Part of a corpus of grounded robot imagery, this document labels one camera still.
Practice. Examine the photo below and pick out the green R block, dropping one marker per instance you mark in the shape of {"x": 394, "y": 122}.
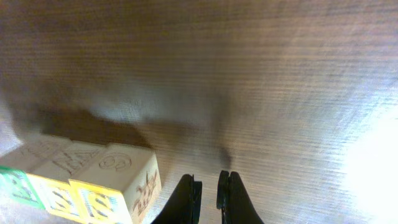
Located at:
{"x": 16, "y": 164}

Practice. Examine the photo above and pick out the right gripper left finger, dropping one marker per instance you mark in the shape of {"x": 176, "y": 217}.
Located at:
{"x": 184, "y": 204}

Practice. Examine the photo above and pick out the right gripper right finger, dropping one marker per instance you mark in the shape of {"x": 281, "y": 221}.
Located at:
{"x": 233, "y": 200}

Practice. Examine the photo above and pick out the yellow S block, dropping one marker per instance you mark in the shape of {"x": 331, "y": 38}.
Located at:
{"x": 119, "y": 186}
{"x": 61, "y": 160}

